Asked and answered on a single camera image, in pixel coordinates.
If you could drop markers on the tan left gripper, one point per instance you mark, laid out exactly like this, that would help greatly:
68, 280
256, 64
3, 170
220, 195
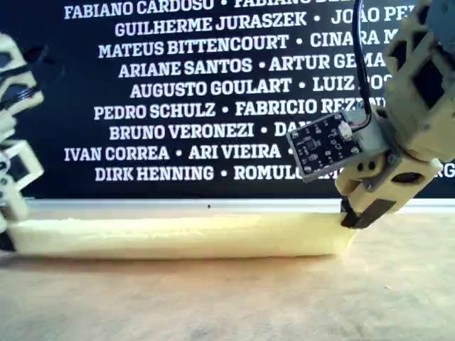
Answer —
19, 177

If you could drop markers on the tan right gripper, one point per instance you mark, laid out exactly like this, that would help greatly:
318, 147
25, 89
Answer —
419, 106

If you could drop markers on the yellow microfibre cloth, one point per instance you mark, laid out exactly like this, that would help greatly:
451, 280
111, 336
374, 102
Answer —
177, 238

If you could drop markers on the tan and black right robot arm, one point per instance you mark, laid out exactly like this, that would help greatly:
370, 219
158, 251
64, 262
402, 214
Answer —
442, 17

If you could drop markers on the tan and black left robot arm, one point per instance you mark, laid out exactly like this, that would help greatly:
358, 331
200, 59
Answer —
14, 81

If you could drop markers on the brown felt table cover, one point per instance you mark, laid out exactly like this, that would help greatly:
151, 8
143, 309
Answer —
249, 302

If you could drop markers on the black banner with white names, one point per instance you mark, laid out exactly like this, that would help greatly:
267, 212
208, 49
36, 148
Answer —
89, 81

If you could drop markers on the right wrist camera circuit board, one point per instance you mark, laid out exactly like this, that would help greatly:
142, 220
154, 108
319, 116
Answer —
320, 145

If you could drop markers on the aluminium frame rail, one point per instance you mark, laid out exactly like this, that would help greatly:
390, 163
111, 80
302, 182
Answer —
177, 205

